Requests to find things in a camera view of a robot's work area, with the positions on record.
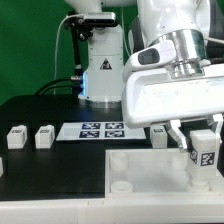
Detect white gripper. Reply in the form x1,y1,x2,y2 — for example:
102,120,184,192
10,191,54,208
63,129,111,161
122,68,224,152

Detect white square tabletop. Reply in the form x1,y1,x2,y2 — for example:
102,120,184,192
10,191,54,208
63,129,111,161
105,148,224,198

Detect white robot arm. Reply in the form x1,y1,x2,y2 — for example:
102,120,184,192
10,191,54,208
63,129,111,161
65,0,224,151

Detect white U-shaped obstacle fence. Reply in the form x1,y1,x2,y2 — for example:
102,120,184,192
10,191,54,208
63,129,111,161
0,198,224,224

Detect AprilTag base sheet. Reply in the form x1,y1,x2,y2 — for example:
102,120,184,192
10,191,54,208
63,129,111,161
56,122,145,141

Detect white part at left edge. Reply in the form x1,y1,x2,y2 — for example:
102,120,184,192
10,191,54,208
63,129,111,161
0,157,4,178

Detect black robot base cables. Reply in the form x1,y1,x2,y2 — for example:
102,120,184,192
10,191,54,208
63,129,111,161
34,75,84,96

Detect camera on black stand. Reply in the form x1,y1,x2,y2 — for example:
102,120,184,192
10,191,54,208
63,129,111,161
64,11,118,81

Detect grey camera cable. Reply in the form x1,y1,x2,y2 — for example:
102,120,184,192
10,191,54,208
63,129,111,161
53,14,76,96

